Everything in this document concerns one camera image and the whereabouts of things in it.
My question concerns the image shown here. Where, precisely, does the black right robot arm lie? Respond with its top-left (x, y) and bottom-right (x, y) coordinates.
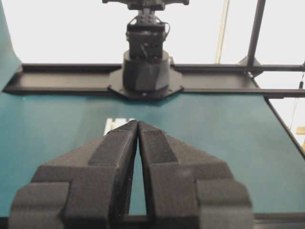
top-left (122, 0), bottom-right (254, 229)

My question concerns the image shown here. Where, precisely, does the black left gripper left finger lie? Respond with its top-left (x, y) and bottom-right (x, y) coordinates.
top-left (8, 121), bottom-right (138, 229)

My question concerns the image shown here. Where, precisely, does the silver aluminium extrusion rail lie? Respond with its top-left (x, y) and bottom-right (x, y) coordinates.
top-left (103, 118), bottom-right (134, 135)

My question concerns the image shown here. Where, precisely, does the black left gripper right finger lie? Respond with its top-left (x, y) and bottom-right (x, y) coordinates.
top-left (138, 121), bottom-right (253, 229)

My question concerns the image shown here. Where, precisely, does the black metal frame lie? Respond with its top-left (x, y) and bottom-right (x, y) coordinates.
top-left (0, 0), bottom-right (305, 229)

